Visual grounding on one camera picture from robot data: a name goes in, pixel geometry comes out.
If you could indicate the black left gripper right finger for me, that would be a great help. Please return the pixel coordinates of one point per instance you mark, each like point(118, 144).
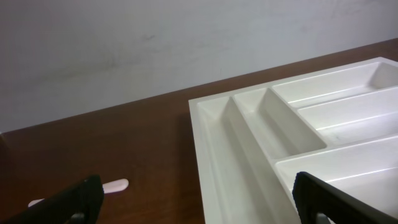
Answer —
point(319, 202)

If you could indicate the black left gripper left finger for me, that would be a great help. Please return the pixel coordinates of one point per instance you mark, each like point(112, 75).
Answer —
point(78, 203)

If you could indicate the pink plastic knife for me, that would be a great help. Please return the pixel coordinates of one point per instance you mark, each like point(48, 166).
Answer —
point(115, 186)

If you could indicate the white cutlery tray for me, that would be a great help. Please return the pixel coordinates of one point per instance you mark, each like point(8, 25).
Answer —
point(338, 124)

